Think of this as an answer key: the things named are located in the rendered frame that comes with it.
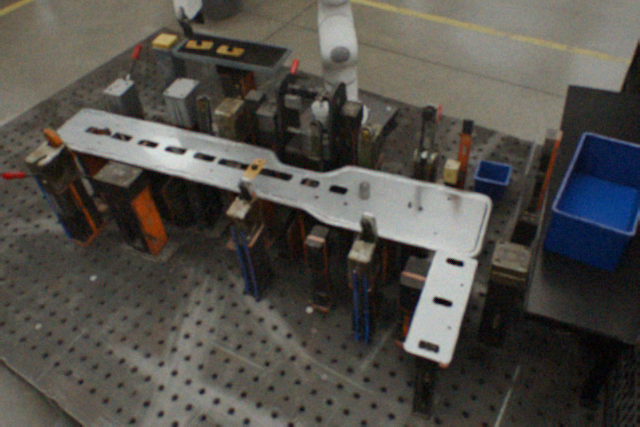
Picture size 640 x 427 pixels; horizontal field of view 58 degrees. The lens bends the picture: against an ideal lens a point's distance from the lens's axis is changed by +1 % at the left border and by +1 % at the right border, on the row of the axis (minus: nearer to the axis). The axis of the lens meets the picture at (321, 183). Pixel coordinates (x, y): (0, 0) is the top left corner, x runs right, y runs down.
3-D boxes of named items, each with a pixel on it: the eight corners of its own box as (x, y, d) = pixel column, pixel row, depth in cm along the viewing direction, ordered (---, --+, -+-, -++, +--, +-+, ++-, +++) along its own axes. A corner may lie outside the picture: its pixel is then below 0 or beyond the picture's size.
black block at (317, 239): (305, 313, 165) (295, 247, 145) (319, 284, 172) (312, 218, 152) (330, 321, 163) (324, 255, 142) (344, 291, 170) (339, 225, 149)
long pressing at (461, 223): (39, 148, 182) (37, 144, 181) (85, 107, 197) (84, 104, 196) (477, 263, 138) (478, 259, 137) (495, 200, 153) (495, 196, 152)
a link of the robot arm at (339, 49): (355, 64, 209) (352, 6, 191) (360, 97, 197) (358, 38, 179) (322, 68, 209) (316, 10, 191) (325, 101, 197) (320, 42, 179)
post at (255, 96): (262, 190, 203) (243, 97, 176) (268, 180, 207) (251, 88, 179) (274, 193, 202) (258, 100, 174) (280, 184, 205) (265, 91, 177)
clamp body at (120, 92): (129, 173, 215) (96, 93, 190) (147, 154, 222) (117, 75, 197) (150, 178, 212) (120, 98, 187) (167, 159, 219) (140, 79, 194)
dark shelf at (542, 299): (521, 319, 125) (524, 311, 123) (566, 91, 183) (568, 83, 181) (635, 352, 118) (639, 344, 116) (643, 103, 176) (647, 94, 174)
